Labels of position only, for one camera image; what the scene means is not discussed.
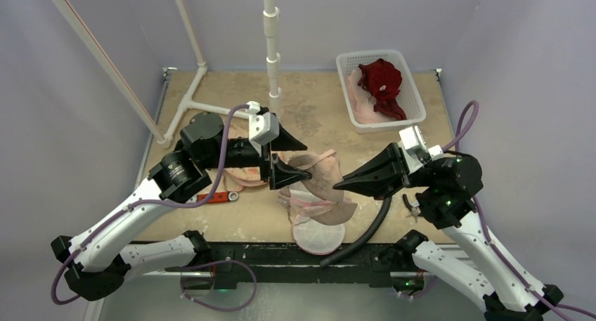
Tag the white pvc pipe rack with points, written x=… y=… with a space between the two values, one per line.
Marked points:
x=271 y=15

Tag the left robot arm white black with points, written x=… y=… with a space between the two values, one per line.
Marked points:
x=98 y=261

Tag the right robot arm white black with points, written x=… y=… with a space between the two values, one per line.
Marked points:
x=493 y=280

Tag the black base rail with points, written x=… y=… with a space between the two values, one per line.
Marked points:
x=231 y=263

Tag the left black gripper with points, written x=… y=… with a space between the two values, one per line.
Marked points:
x=280 y=173

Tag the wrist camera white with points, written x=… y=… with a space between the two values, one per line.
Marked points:
x=416 y=146
x=264 y=126

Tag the beige tan bra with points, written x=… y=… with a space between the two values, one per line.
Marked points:
x=325 y=171

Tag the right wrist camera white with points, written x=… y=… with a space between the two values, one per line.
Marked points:
x=416 y=146

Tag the red adjustable wrench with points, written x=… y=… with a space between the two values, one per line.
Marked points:
x=223 y=197

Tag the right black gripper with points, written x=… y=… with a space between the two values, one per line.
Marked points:
x=399 y=168

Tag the white mesh laundry bag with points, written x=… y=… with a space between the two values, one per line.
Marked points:
x=317 y=224

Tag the pink bra in basket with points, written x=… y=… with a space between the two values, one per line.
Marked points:
x=362 y=102

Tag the floral mesh laundry bag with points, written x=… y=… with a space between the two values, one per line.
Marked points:
x=239 y=179

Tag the white plastic basket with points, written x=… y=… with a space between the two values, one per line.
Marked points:
x=409 y=98

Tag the dark red bra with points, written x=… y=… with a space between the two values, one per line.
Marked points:
x=390 y=108
x=381 y=79

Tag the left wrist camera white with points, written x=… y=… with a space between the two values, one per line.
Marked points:
x=264 y=126

